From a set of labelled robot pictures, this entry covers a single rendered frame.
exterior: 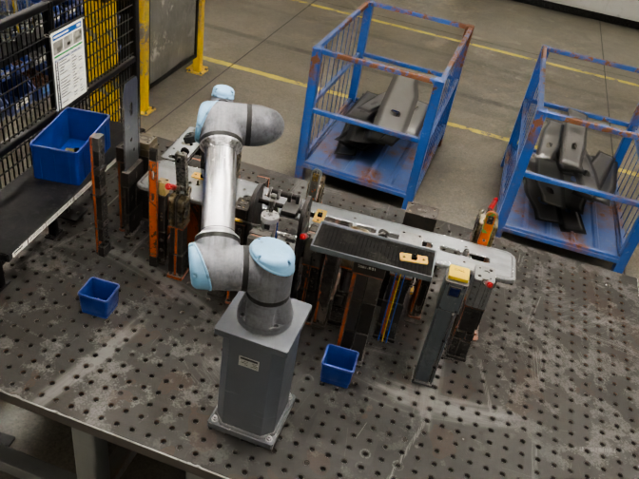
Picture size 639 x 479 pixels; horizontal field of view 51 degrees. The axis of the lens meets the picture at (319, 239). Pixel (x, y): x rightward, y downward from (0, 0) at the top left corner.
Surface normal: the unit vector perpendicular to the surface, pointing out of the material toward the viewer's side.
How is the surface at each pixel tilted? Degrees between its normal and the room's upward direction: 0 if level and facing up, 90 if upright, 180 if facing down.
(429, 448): 0
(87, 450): 90
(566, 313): 0
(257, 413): 91
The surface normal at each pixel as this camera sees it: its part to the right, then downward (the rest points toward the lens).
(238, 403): -0.26, 0.55
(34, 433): 0.15, -0.80
